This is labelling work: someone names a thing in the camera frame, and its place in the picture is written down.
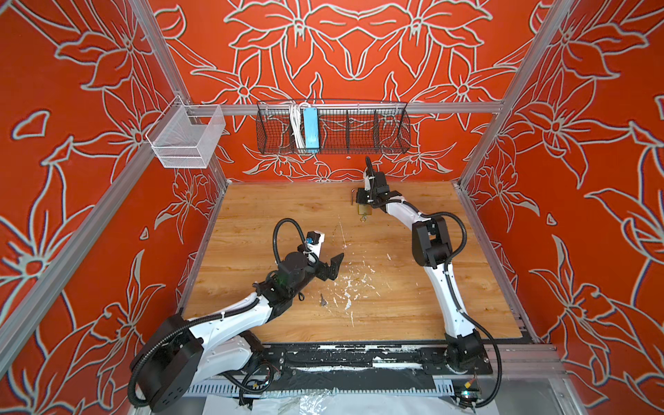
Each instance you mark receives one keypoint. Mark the black wire wall basket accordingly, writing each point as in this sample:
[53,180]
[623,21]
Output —
[346,127]

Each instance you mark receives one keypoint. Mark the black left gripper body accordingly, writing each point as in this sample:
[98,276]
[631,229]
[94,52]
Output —
[309,272]

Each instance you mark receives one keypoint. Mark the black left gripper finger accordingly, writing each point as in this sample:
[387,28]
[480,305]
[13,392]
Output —
[327,273]
[335,262]

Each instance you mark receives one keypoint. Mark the light blue box in basket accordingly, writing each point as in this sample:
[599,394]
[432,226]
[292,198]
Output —
[311,130]

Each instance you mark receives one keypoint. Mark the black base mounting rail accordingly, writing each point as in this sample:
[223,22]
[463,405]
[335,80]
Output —
[418,368]

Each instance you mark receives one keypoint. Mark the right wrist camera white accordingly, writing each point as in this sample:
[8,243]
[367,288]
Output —
[369,177]

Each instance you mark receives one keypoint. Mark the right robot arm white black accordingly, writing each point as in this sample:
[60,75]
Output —
[437,239]

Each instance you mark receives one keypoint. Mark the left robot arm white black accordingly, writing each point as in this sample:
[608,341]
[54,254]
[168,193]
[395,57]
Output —
[183,351]

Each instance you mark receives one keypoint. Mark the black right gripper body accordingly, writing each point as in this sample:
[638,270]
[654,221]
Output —
[371,195]

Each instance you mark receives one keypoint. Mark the brass padlock with steel shackle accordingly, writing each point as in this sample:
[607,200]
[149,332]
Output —
[365,206]

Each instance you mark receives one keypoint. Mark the white wire mesh basket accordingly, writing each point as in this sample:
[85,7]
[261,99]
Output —
[186,136]

